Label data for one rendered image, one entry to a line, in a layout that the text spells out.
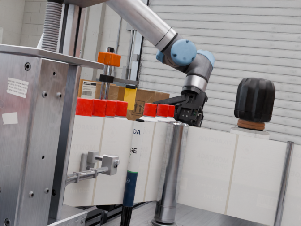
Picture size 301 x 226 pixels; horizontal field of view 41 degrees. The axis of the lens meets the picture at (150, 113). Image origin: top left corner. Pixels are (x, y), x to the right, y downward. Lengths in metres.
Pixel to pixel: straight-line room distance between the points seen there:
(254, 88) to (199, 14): 4.78
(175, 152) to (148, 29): 0.56
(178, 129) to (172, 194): 0.12
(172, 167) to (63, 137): 0.27
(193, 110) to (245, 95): 0.41
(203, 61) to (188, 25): 4.32
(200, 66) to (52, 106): 0.92
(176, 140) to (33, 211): 0.32
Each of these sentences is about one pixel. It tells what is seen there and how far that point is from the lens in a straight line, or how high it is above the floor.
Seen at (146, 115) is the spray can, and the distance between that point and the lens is 1.07.
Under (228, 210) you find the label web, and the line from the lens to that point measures 0.75.
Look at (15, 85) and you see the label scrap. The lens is 0.45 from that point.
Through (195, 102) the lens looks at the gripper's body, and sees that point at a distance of 1.29.
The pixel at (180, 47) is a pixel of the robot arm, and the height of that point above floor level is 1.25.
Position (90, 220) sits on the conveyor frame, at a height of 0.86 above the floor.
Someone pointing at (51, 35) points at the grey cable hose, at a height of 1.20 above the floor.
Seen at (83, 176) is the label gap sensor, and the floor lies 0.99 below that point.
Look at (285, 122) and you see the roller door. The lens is 5.10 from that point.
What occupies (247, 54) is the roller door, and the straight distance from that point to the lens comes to 5.29.
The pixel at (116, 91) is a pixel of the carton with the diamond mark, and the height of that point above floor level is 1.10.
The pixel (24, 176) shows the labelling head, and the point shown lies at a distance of 0.45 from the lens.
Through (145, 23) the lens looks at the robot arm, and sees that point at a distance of 1.19.
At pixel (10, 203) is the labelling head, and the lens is 0.47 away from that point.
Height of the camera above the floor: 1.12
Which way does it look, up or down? 3 degrees down
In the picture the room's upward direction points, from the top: 8 degrees clockwise
